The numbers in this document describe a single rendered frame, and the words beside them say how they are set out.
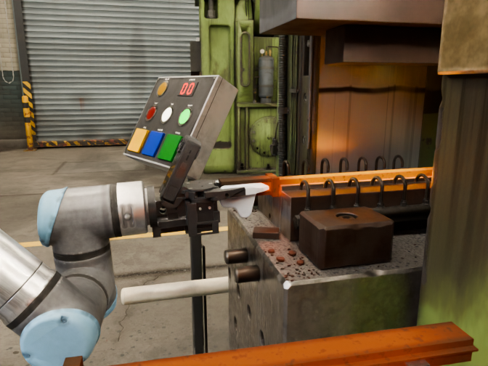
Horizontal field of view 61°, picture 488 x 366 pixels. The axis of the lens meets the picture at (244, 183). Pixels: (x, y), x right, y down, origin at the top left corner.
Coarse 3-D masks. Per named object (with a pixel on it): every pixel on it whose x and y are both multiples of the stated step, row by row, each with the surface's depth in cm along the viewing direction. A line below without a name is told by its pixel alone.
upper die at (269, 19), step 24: (264, 0) 77; (288, 0) 65; (312, 0) 63; (336, 0) 64; (360, 0) 65; (384, 0) 65; (408, 0) 66; (432, 0) 67; (264, 24) 78; (288, 24) 68; (312, 24) 68; (336, 24) 68; (360, 24) 68; (384, 24) 68; (408, 24) 68; (432, 24) 69
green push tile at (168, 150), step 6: (168, 138) 115; (174, 138) 113; (180, 138) 111; (168, 144) 114; (174, 144) 112; (162, 150) 115; (168, 150) 113; (174, 150) 111; (162, 156) 114; (168, 156) 111; (174, 156) 111
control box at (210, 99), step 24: (168, 96) 126; (192, 96) 116; (216, 96) 112; (144, 120) 132; (168, 120) 120; (192, 120) 111; (216, 120) 113; (144, 144) 126; (168, 168) 112; (192, 168) 111
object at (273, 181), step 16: (256, 176) 75; (272, 176) 74; (288, 176) 77; (304, 176) 77; (320, 176) 77; (336, 176) 77; (352, 176) 78; (368, 176) 79; (384, 176) 80; (272, 192) 74
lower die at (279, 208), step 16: (288, 192) 72; (304, 192) 72; (320, 192) 72; (336, 192) 72; (352, 192) 72; (368, 192) 72; (384, 192) 73; (400, 192) 74; (416, 192) 75; (272, 208) 79; (288, 208) 71; (320, 208) 71; (288, 224) 71; (400, 224) 75; (416, 224) 76
